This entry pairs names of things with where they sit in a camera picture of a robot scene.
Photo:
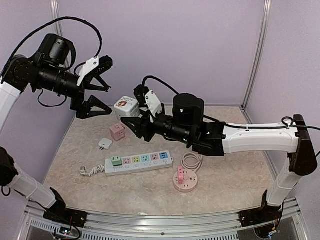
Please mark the white power strip cord plug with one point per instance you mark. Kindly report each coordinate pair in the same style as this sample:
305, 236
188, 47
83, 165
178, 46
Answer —
95, 170

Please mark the pink round socket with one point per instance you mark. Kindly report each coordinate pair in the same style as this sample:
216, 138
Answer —
190, 181

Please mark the white small plug adapter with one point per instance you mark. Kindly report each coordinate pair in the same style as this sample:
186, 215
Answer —
105, 144

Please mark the pink cube socket adapter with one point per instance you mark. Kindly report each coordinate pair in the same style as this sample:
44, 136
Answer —
118, 131

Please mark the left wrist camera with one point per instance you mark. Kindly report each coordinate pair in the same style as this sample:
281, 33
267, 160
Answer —
95, 65

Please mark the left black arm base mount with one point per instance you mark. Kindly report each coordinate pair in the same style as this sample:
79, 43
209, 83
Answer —
59, 213

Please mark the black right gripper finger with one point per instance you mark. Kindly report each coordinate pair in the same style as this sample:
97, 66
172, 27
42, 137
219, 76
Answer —
144, 113
134, 124

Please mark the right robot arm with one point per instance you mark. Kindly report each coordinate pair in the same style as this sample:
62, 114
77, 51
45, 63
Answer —
213, 138

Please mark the aluminium front frame rail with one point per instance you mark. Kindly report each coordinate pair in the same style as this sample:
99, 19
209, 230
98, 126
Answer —
113, 226

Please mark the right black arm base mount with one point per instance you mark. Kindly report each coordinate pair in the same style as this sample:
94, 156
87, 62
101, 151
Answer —
264, 213

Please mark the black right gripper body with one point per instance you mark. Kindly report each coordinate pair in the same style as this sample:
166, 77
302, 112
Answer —
148, 133

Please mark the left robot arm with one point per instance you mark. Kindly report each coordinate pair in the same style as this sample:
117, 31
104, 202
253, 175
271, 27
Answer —
45, 71

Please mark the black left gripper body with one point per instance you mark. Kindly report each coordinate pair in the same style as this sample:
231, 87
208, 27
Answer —
77, 100

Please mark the pink plug adapter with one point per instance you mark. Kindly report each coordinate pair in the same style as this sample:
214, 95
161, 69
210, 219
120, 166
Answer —
180, 175

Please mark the green cube plug adapter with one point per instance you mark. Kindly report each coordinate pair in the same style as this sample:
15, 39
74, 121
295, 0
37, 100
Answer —
116, 161

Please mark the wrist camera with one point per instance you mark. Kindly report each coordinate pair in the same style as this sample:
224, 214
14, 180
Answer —
148, 99
95, 65

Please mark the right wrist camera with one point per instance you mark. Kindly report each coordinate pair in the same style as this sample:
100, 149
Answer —
148, 99

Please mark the left aluminium corner post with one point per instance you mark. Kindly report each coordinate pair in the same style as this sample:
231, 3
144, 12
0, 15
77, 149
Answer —
55, 12

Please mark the right aluminium corner post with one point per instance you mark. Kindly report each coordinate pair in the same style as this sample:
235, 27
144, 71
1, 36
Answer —
258, 53

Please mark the white multicolour power strip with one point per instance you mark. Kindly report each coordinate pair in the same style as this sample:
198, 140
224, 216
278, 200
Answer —
140, 163

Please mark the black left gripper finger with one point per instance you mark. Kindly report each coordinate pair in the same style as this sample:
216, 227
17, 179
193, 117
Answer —
93, 107
102, 85

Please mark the white cube adapter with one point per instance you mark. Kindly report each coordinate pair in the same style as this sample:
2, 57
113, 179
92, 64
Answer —
126, 107

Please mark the aluminium corner post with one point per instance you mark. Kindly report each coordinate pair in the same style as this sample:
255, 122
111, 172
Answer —
55, 12
258, 53

